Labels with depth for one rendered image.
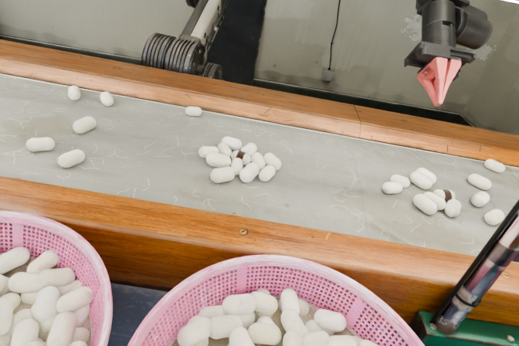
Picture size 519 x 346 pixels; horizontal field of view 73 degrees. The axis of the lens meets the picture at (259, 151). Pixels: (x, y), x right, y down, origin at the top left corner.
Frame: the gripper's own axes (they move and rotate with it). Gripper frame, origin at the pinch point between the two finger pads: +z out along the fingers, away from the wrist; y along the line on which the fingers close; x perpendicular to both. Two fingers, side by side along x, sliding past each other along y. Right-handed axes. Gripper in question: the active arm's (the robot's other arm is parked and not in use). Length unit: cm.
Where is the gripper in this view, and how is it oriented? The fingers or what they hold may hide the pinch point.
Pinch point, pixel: (438, 100)
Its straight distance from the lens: 70.1
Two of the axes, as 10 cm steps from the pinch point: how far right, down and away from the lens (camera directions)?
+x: -0.9, 2.9, 9.5
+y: 9.8, 1.7, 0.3
